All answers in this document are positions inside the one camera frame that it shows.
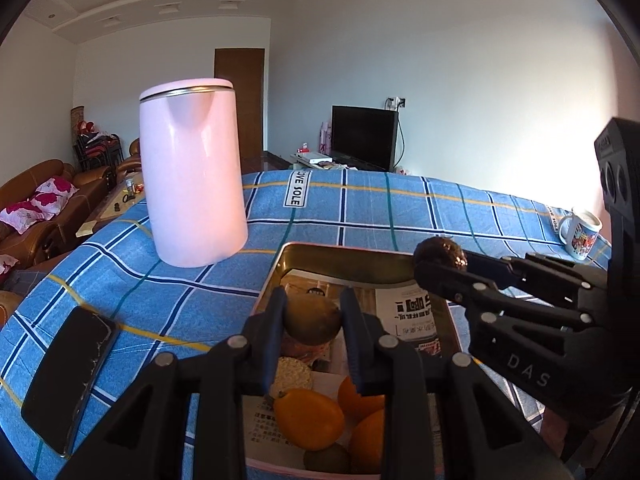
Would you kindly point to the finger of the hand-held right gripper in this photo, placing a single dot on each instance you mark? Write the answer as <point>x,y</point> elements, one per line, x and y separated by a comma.
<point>440,280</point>
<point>550,280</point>

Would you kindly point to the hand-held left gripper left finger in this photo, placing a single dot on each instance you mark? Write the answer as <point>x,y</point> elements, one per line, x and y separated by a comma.
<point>275,320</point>

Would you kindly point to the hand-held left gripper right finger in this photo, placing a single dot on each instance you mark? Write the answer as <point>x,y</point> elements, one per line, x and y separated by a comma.
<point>350,325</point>

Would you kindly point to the brown kiwi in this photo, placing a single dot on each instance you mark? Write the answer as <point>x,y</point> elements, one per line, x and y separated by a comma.
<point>312,320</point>

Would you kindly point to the round beige biscuit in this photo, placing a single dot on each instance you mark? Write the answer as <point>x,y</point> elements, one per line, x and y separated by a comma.
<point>292,375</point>

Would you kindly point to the pink printed tin box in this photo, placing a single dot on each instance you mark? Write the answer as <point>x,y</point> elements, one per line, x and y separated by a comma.
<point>350,260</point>

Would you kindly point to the small round orange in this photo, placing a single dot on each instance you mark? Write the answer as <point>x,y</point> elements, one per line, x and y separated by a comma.
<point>356,402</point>

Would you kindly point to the oval orange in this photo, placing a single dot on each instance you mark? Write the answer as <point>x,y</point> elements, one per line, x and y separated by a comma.
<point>307,417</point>

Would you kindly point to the large round orange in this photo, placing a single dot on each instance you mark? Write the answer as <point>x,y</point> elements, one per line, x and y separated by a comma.
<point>369,437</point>

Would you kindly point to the printed paper leaflet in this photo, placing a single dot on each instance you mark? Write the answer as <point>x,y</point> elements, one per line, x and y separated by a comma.
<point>405,310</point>

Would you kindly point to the white cartoon print mug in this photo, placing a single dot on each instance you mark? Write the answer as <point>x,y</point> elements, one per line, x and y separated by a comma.
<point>580,235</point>

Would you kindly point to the blue plaid tablecloth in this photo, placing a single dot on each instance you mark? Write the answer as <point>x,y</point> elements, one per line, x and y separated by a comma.
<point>150,310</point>

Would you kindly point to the white box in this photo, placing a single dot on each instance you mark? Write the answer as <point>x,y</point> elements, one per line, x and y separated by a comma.
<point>312,160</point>

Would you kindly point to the black television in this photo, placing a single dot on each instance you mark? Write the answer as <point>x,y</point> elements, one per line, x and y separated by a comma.
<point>362,135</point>

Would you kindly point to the pink electric kettle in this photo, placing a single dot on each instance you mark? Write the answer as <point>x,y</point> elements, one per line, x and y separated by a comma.
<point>192,175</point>

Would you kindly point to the pink bottles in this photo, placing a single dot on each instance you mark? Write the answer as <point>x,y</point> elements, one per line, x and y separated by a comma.
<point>326,137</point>

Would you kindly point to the wooden coffee table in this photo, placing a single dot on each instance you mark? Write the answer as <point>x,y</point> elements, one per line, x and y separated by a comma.
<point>112,207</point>

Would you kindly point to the brown leather armchair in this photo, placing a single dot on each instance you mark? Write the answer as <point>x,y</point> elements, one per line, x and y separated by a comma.
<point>131,160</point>

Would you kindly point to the brown wooden door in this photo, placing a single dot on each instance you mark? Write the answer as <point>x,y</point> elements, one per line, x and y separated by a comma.
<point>247,105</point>

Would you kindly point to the black smartphone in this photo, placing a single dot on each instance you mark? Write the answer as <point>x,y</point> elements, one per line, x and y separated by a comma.
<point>65,380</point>

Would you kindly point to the brown leather sofa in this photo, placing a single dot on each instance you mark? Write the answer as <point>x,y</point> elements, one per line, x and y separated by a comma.
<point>60,220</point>

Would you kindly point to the stack of dark chairs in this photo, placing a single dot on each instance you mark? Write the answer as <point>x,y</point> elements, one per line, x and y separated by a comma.
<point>97,150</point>

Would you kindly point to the pink floral cushion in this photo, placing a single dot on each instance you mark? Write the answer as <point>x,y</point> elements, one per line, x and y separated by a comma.
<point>35,202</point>

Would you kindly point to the white wall socket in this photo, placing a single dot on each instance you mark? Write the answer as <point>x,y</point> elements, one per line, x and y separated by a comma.
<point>395,102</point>

